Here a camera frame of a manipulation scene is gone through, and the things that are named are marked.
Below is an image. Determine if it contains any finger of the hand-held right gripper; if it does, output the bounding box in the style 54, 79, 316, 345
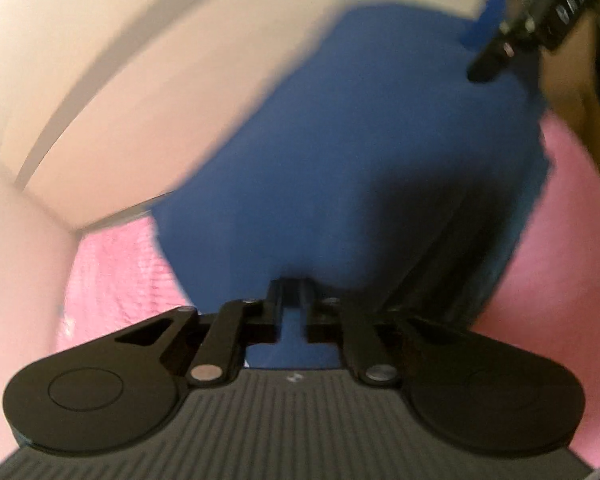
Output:
467, 22, 522, 84
459, 0, 507, 49

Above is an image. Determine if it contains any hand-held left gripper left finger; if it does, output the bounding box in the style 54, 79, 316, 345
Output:
115, 279, 288, 387

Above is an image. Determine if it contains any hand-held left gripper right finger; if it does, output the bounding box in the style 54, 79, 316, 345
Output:
300, 279, 467, 387

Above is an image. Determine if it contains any blue garment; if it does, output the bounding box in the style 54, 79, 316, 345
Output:
150, 2, 554, 369

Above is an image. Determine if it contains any person's right forearm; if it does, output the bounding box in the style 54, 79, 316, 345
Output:
539, 15, 600, 163

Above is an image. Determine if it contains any pink blanket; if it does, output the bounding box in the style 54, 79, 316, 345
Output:
55, 110, 600, 480

